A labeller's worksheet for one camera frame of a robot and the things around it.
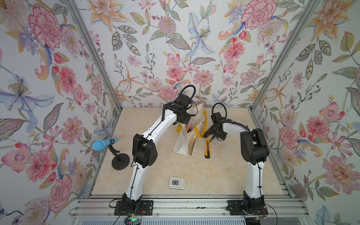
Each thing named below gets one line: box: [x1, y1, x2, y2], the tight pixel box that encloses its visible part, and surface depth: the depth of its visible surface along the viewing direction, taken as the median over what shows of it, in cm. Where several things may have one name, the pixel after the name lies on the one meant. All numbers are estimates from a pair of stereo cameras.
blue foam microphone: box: [91, 137, 120, 151], surface depth 65 cm
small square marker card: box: [168, 176, 186, 190], surface depth 82 cm
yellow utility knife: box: [204, 138, 211, 159], surface depth 97 cm
